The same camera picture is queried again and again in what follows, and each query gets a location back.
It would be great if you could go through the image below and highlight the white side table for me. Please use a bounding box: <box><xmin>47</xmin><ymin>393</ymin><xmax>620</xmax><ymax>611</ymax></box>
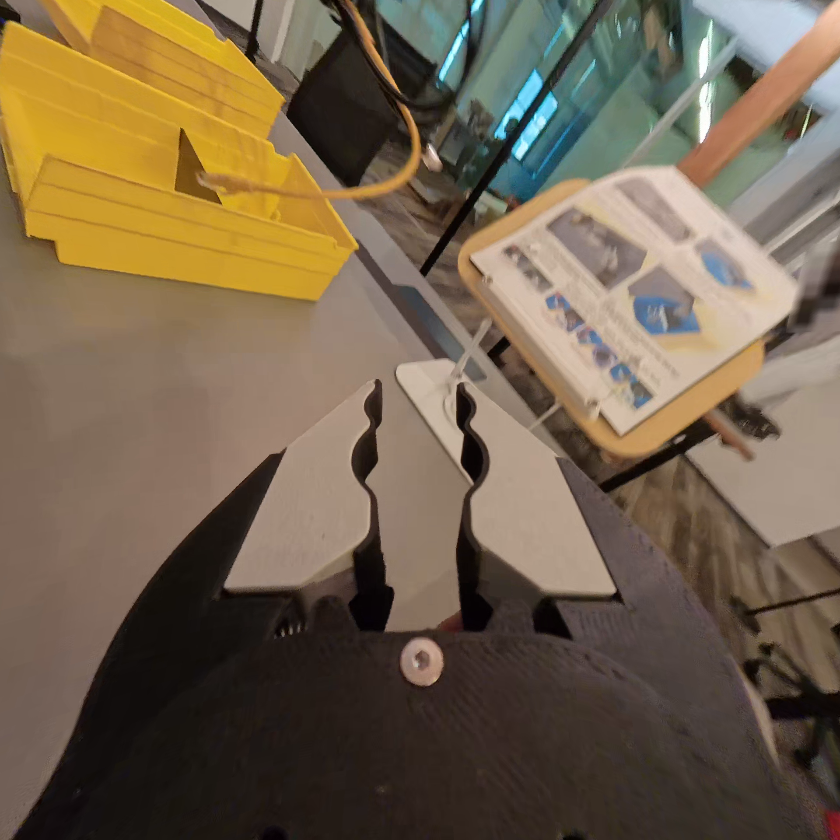
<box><xmin>689</xmin><ymin>367</ymin><xmax>840</xmax><ymax>549</ymax></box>

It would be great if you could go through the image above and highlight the yellow ethernet cable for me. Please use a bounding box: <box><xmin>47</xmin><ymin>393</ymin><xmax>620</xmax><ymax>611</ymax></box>
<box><xmin>197</xmin><ymin>0</ymin><xmax>435</xmax><ymax>201</ymax></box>

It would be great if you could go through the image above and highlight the black box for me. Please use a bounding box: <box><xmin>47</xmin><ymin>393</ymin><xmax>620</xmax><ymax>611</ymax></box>
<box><xmin>287</xmin><ymin>26</ymin><xmax>439</xmax><ymax>188</ymax></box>

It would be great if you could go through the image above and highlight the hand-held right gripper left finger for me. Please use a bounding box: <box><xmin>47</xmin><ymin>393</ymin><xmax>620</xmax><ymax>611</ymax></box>
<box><xmin>223</xmin><ymin>378</ymin><xmax>395</xmax><ymax>633</ymax></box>

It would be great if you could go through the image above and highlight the black metal pole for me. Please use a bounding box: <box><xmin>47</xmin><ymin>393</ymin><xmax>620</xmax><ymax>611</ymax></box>
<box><xmin>420</xmin><ymin>0</ymin><xmax>614</xmax><ymax>277</ymax></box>

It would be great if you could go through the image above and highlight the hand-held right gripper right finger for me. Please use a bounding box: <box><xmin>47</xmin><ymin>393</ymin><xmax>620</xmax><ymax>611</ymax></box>
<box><xmin>455</xmin><ymin>382</ymin><xmax>619</xmax><ymax>632</ymax></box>

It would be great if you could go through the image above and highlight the black tripod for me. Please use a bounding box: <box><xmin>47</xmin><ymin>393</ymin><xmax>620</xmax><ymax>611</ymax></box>
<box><xmin>728</xmin><ymin>584</ymin><xmax>840</xmax><ymax>788</ymax></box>

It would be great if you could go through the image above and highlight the printed instruction sheet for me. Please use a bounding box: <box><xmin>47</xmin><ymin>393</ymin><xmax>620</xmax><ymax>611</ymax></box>
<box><xmin>469</xmin><ymin>165</ymin><xmax>798</xmax><ymax>435</ymax></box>

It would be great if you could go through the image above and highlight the wooden post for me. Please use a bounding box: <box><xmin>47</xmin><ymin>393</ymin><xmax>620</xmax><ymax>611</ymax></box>
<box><xmin>679</xmin><ymin>13</ymin><xmax>840</xmax><ymax>188</ymax></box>

